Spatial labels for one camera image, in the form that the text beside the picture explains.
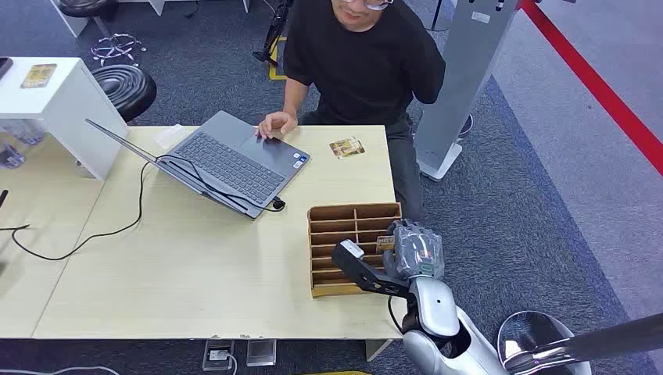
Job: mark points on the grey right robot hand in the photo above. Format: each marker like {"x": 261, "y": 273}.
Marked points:
{"x": 417, "y": 253}

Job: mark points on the yellow printed card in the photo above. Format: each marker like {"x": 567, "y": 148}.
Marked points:
{"x": 346, "y": 147}
{"x": 39, "y": 75}
{"x": 385, "y": 243}

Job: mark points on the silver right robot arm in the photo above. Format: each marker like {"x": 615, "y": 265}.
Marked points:
{"x": 437, "y": 316}

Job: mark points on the wooden slotted card organizer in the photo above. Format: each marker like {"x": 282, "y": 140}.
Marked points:
{"x": 336, "y": 227}

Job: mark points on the person's right hand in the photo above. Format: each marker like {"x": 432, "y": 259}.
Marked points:
{"x": 277, "y": 124}

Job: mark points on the person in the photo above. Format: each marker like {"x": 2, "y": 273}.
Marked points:
{"x": 365, "y": 62}

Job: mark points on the chrome chair base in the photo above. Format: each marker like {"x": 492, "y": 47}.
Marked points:
{"x": 538, "y": 344}

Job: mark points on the silver standing pillar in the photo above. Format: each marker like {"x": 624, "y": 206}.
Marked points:
{"x": 461, "y": 83}

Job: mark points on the floor outlet box lid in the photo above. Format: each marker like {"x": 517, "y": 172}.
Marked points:
{"x": 261, "y": 352}

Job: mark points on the grey open laptop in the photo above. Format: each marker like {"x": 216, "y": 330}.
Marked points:
{"x": 233, "y": 163}

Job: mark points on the floor power outlet box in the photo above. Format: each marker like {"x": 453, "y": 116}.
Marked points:
{"x": 218, "y": 354}

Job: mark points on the black tripod stand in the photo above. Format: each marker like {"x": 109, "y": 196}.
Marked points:
{"x": 274, "y": 31}

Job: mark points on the clear plastic sleeve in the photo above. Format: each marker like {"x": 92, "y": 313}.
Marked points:
{"x": 170, "y": 136}

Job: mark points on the black round stool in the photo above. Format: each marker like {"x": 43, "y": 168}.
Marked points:
{"x": 127, "y": 88}

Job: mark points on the white shelf unit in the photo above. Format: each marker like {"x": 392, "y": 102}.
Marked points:
{"x": 62, "y": 111}

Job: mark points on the black stool with chrome base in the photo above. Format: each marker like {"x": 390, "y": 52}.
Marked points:
{"x": 98, "y": 23}

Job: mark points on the clear plastic container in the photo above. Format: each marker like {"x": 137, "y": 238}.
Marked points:
{"x": 20, "y": 135}

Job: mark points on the black device on shelf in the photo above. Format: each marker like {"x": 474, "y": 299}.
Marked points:
{"x": 4, "y": 66}

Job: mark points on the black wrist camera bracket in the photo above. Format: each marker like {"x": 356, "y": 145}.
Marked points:
{"x": 362, "y": 269}

